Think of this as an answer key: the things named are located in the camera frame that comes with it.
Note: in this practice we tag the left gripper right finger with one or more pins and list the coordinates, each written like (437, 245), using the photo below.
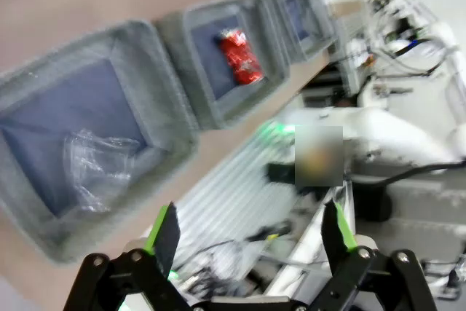
(338, 242)

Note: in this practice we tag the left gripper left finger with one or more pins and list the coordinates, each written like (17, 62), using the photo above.
(165, 238)

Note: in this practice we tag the clear plastic cup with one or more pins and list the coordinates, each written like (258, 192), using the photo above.
(94, 165)

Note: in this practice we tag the crushed red can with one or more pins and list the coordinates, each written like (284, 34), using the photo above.
(240, 56)

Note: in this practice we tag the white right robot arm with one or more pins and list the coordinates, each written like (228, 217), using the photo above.
(400, 132)

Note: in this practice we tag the grey fabric basket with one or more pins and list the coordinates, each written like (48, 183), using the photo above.
(174, 41)
(316, 16)
(54, 107)

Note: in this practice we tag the ribbed aluminium frame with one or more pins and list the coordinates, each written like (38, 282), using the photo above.
(225, 187)

